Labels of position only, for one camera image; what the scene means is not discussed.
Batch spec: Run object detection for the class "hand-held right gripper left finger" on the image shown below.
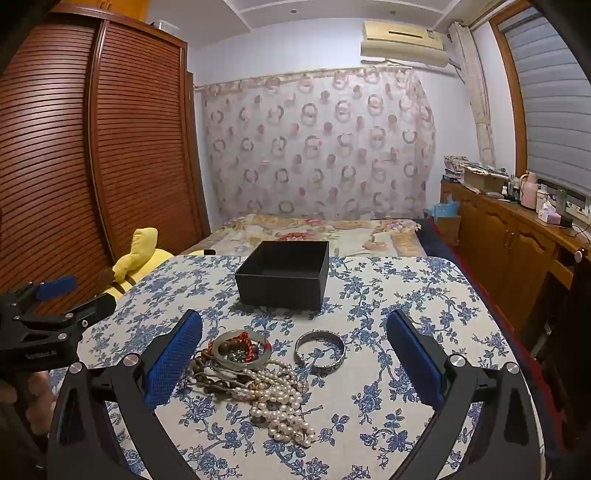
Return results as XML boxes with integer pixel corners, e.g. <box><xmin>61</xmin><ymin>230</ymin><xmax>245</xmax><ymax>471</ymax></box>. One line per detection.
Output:
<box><xmin>48</xmin><ymin>309</ymin><xmax>204</xmax><ymax>480</ymax></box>

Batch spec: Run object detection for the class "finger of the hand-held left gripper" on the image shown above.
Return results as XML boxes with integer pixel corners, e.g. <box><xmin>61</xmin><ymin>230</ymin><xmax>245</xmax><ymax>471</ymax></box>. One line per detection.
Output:
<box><xmin>21</xmin><ymin>294</ymin><xmax>117</xmax><ymax>341</ymax></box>
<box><xmin>0</xmin><ymin>275</ymin><xmax>78</xmax><ymax>315</ymax></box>

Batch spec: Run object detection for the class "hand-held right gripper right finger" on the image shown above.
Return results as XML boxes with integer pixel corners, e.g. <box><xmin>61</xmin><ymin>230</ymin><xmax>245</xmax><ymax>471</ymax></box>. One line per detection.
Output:
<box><xmin>385</xmin><ymin>309</ymin><xmax>546</xmax><ymax>480</ymax></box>

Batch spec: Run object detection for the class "brown wooden bead bracelet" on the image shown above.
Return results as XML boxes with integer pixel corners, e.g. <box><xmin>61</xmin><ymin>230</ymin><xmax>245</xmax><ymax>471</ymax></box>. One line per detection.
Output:
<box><xmin>189</xmin><ymin>346</ymin><xmax>259</xmax><ymax>403</ymax></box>

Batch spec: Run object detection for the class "grey-green jade bangle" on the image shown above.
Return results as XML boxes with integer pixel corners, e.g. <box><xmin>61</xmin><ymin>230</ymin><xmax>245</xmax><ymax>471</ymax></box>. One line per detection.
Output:
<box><xmin>212</xmin><ymin>330</ymin><xmax>272</xmax><ymax>369</ymax></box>

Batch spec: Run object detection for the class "red cord bracelet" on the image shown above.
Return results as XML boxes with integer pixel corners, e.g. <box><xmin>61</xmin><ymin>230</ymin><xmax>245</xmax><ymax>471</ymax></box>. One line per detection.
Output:
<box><xmin>230</xmin><ymin>335</ymin><xmax>260</xmax><ymax>364</ymax></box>

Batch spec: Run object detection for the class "white pearl necklace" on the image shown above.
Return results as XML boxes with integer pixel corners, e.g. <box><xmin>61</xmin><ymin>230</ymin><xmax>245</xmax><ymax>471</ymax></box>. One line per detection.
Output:
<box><xmin>226</xmin><ymin>357</ymin><xmax>319</xmax><ymax>448</ymax></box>

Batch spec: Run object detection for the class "patterned silver bangle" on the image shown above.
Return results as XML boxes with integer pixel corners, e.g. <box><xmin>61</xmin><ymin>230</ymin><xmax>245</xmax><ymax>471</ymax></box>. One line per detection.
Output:
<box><xmin>294</xmin><ymin>329</ymin><xmax>347</xmax><ymax>370</ymax></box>

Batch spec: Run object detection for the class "black jewelry box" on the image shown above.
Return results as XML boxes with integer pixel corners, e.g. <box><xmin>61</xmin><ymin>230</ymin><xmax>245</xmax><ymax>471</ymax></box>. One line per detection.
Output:
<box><xmin>235</xmin><ymin>240</ymin><xmax>330</xmax><ymax>312</ymax></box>

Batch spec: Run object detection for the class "person's left hand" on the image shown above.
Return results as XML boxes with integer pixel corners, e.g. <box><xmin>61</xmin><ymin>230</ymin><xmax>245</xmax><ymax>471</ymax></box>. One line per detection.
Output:
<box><xmin>0</xmin><ymin>370</ymin><xmax>55</xmax><ymax>435</ymax></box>

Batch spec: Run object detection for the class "blue floral tablecloth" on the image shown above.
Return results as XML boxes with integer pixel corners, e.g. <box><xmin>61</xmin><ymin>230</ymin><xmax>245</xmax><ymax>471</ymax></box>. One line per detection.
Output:
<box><xmin>46</xmin><ymin>254</ymin><xmax>541</xmax><ymax>480</ymax></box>

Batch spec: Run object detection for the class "yellow plush toy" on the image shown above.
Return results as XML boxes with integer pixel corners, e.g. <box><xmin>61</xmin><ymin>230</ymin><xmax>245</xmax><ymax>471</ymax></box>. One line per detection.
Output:
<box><xmin>99</xmin><ymin>227</ymin><xmax>174</xmax><ymax>296</ymax></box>

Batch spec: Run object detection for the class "small brown cardboard box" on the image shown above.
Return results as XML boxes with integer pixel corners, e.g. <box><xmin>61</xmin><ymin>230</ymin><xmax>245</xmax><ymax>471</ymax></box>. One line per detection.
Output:
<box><xmin>434</xmin><ymin>215</ymin><xmax>461</xmax><ymax>246</ymax></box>

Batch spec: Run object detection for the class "floral bed blanket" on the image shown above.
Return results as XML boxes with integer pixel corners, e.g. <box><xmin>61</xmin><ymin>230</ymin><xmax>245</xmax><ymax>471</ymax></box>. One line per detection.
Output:
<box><xmin>178</xmin><ymin>213</ymin><xmax>428</xmax><ymax>259</ymax></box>

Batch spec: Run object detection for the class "wooden sideboard cabinet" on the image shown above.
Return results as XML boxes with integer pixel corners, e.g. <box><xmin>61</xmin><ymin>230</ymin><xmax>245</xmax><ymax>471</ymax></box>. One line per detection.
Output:
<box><xmin>438</xmin><ymin>178</ymin><xmax>591</xmax><ymax>342</ymax></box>

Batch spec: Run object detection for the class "blue plastic bag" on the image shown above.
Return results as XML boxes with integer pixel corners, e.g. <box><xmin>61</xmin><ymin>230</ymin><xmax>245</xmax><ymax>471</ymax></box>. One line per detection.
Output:
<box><xmin>424</xmin><ymin>196</ymin><xmax>461</xmax><ymax>220</ymax></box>

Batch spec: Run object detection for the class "wooden louvered wardrobe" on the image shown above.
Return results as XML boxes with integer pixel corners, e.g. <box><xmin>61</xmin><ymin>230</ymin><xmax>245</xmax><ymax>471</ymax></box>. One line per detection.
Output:
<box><xmin>0</xmin><ymin>0</ymin><xmax>213</xmax><ymax>324</ymax></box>

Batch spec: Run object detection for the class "cardboard box with papers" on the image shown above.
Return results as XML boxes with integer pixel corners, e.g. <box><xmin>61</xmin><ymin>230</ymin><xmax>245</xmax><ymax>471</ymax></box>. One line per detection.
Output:
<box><xmin>462</xmin><ymin>165</ymin><xmax>507</xmax><ymax>193</ymax></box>

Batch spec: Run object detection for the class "stack of patterned fabrics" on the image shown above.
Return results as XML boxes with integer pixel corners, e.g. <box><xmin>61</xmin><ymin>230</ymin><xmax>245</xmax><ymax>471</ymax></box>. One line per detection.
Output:
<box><xmin>444</xmin><ymin>155</ymin><xmax>468</xmax><ymax>182</ymax></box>

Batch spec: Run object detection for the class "pink thermos jug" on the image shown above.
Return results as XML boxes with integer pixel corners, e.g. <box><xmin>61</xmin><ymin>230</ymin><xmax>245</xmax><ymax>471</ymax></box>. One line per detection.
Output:
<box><xmin>521</xmin><ymin>172</ymin><xmax>539</xmax><ymax>209</ymax></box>

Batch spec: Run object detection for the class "tied beige side curtain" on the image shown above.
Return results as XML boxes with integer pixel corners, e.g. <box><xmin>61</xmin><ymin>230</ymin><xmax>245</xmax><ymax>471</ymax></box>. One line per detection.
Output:
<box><xmin>450</xmin><ymin>21</ymin><xmax>497</xmax><ymax>167</ymax></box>

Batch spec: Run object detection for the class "grey window blind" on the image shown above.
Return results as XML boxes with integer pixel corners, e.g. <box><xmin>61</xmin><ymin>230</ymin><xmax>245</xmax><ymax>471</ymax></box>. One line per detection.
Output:
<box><xmin>499</xmin><ymin>14</ymin><xmax>591</xmax><ymax>195</ymax></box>

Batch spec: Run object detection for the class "beige air conditioner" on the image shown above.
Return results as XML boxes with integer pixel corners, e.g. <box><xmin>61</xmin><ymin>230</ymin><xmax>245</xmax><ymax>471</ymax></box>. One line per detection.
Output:
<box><xmin>360</xmin><ymin>19</ymin><xmax>451</xmax><ymax>68</ymax></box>

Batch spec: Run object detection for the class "ring-patterned curtain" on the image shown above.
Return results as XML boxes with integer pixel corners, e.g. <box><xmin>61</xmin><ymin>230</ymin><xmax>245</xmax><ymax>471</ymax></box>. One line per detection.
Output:
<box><xmin>196</xmin><ymin>65</ymin><xmax>437</xmax><ymax>222</ymax></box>

